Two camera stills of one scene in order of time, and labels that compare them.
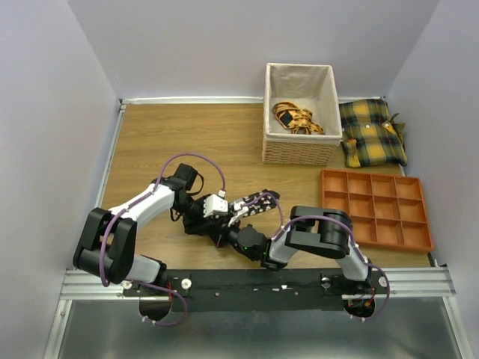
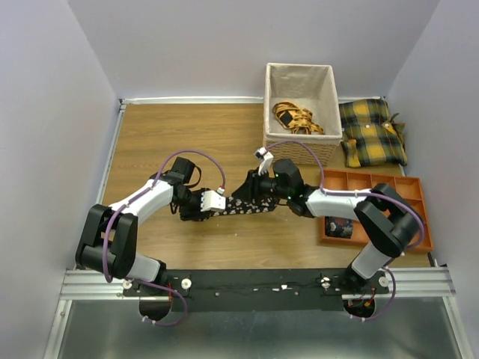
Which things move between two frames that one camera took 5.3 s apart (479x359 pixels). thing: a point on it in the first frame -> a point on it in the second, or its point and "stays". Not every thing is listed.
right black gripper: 227,230 -> 249,188
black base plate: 281,289 stays
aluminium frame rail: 431,283 stays
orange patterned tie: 299,120 stays
